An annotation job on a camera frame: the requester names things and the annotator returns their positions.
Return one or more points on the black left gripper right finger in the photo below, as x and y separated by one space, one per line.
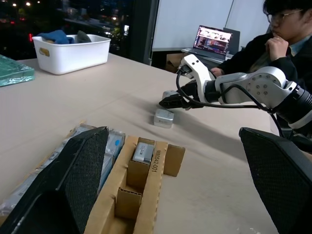
282 180

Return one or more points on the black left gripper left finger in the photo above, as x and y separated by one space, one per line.
61 185

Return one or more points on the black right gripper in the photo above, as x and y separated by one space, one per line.
191 96

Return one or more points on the small silver camera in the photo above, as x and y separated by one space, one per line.
169 93
143 152
163 118

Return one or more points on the brown cardboard box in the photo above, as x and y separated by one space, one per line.
173 62

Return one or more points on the brown cardboard divider tray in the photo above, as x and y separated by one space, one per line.
152 185

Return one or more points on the person's right hand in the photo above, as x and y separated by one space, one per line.
217 72

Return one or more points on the person's left hand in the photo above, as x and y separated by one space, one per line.
276 48

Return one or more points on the clear plastic packaging bags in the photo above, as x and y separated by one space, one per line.
114 148

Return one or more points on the open laptop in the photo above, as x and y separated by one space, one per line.
212 39

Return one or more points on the dark window pillar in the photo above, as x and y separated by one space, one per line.
143 31

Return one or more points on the white board panel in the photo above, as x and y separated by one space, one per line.
180 19

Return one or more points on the white plastic bin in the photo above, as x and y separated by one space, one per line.
73 57

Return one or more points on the grey-green cloth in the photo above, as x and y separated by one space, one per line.
83 36

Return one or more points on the person in dark jacket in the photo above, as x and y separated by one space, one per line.
301 61

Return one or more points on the blue cloth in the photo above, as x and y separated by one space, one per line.
57 36

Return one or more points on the thin-framed glasses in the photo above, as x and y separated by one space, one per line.
280 16

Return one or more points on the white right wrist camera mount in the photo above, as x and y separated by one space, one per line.
198 70

